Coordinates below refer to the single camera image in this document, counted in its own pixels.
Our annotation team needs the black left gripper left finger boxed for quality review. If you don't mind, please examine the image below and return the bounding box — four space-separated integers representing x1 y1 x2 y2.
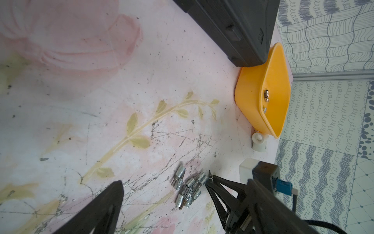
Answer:
55 180 124 234

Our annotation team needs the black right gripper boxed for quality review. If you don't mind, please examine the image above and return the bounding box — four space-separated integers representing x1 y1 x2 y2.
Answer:
206 175 256 234

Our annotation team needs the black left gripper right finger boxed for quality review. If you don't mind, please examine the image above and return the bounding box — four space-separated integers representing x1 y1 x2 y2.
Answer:
245 179 317 234

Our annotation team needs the yellow plastic storage box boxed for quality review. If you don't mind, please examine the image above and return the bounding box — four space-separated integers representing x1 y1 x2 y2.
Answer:
234 43 291 138

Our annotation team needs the white pipe tee fitting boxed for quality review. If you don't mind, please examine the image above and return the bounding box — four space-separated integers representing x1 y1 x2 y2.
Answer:
251 132 268 153

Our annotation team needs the black plastic tool case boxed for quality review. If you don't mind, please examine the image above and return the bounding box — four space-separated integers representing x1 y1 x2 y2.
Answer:
175 0 280 67

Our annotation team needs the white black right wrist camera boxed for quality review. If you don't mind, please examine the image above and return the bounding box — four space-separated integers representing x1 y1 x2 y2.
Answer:
239 158 299 196

